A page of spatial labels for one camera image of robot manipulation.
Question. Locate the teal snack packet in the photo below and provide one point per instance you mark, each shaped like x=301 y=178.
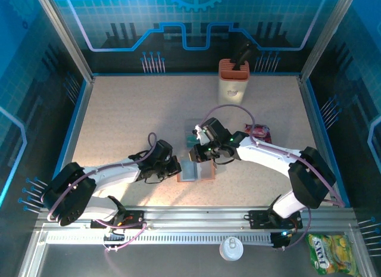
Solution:
x=191 y=140

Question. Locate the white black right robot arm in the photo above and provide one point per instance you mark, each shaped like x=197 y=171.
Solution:
x=268 y=155

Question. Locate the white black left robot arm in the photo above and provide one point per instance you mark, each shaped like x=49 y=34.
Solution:
x=113 y=175

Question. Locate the purple pink candy bag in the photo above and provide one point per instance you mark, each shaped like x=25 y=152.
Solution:
x=262 y=132

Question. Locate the white knife block orange top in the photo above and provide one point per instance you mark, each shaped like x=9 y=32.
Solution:
x=232 y=89

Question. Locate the black controller box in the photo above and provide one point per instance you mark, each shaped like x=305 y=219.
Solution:
x=281 y=239

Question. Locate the green yellow candy bag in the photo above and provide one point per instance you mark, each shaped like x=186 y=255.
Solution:
x=333 y=254

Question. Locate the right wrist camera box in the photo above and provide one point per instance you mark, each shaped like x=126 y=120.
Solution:
x=201 y=135

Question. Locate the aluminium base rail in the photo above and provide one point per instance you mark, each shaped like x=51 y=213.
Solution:
x=193 y=213

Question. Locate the aluminium side rail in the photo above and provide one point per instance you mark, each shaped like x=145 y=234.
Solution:
x=320 y=140
x=74 y=134

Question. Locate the aluminium frame post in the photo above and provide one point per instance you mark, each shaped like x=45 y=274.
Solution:
x=324 y=38
x=65 y=38

